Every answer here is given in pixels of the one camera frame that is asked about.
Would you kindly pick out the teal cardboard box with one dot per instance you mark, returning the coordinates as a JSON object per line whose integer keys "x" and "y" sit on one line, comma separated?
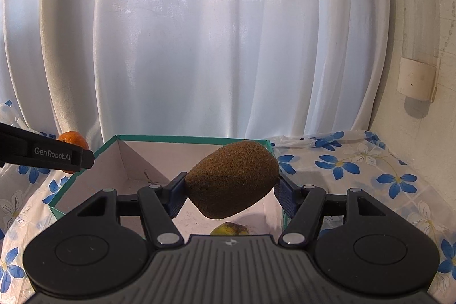
{"x": 117, "y": 168}

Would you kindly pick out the clear plastic tube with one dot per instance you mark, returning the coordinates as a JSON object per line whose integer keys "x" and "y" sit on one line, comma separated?
{"x": 418, "y": 5}

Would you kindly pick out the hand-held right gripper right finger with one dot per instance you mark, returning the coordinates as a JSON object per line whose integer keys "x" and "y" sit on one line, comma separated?
{"x": 286, "y": 199}

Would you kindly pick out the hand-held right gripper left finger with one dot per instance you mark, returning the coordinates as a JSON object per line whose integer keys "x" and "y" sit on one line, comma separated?
{"x": 175, "y": 195}

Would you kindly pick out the white curtain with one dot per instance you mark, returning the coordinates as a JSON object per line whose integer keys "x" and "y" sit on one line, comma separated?
{"x": 199, "y": 33}

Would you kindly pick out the orange tangerine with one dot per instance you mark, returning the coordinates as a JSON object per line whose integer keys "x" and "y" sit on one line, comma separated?
{"x": 74, "y": 141}

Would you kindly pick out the brown fuzzy kiwi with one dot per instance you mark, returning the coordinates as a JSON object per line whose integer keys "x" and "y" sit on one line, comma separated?
{"x": 231, "y": 180}

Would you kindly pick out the yellow-green guava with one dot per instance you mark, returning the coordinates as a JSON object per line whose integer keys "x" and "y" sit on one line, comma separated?
{"x": 228, "y": 229}

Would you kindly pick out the blue floral plastic tablecloth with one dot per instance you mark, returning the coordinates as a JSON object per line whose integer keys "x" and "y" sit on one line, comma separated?
{"x": 384, "y": 161}

